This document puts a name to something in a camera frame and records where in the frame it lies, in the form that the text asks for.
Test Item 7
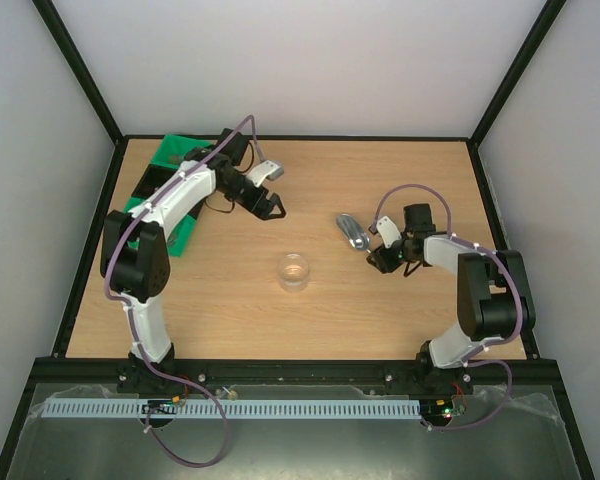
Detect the silver metal scoop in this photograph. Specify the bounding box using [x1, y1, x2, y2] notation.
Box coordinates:
[336, 213, 371, 253]

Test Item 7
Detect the green black bin set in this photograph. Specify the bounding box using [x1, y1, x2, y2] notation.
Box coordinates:
[123, 135, 216, 257]

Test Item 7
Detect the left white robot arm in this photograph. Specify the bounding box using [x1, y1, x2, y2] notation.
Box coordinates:
[100, 129, 286, 364]

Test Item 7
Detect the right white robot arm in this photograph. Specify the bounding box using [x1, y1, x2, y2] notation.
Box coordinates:
[367, 204, 535, 392]

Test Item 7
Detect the clear glass jar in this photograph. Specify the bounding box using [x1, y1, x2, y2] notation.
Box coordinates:
[277, 253, 310, 293]

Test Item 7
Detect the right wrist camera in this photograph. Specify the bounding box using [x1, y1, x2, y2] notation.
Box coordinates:
[370, 216, 402, 248]

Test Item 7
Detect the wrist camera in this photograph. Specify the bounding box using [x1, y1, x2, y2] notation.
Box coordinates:
[246, 160, 284, 187]
[370, 216, 402, 248]

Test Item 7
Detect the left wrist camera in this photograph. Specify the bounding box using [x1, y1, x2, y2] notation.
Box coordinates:
[246, 160, 284, 187]

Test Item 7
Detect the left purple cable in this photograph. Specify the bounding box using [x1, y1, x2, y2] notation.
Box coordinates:
[102, 114, 259, 469]

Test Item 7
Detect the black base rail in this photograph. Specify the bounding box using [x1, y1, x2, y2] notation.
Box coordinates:
[29, 355, 561, 396]

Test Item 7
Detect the light blue cable duct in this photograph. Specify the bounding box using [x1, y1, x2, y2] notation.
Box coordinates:
[41, 398, 421, 420]

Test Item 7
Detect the black cage frame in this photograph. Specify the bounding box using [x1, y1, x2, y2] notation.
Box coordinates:
[0, 1, 594, 479]

